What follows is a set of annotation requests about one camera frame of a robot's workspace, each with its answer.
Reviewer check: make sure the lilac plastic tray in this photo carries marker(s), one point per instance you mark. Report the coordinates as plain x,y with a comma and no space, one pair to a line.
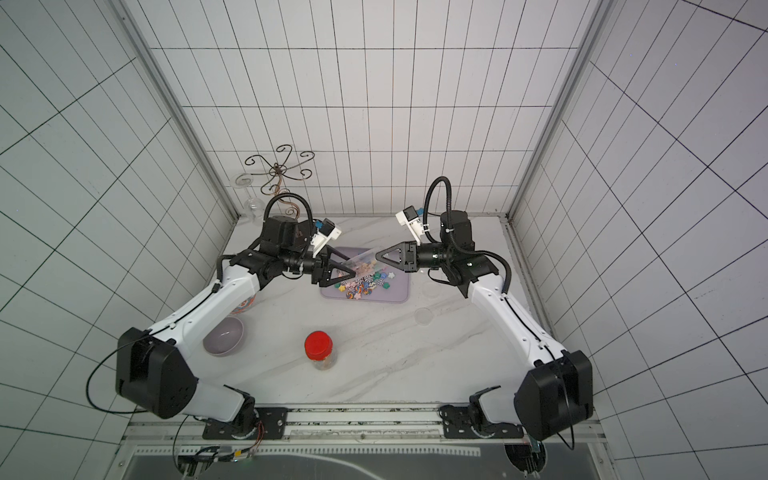
375,288

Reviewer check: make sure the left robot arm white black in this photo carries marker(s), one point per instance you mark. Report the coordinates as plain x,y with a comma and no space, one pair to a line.
152,369

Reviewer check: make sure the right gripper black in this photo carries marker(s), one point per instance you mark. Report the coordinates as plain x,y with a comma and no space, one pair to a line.
411,256

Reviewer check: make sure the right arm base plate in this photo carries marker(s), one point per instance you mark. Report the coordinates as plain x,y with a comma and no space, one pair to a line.
469,423

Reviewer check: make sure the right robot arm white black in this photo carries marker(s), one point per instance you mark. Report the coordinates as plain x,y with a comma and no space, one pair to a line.
554,386

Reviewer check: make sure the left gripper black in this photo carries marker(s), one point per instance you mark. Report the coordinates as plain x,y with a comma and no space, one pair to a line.
326,268

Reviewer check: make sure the hanging wine glass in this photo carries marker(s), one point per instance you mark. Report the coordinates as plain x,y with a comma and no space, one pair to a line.
253,205

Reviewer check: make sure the small clear jar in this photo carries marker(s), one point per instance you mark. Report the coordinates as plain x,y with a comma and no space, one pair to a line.
364,263

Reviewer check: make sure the metal glass holder stand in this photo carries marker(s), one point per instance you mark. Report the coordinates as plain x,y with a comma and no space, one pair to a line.
278,172

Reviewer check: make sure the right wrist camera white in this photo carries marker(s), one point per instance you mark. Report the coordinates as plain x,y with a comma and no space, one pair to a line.
412,219

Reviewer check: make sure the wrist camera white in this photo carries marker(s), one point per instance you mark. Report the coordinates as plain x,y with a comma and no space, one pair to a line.
412,219
326,230

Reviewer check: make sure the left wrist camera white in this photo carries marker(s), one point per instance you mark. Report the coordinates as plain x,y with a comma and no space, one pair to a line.
326,230

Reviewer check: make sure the patterned red blue bowl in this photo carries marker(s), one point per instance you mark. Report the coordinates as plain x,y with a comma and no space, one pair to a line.
244,306

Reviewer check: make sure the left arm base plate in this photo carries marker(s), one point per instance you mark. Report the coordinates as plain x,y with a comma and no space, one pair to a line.
269,423

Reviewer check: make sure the aluminium mounting rail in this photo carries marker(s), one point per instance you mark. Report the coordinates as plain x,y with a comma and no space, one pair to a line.
335,430

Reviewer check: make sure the lilac bowl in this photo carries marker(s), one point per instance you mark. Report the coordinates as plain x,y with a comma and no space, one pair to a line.
225,338

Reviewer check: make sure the red lid candy jar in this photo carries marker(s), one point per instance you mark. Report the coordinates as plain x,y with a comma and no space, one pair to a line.
319,349

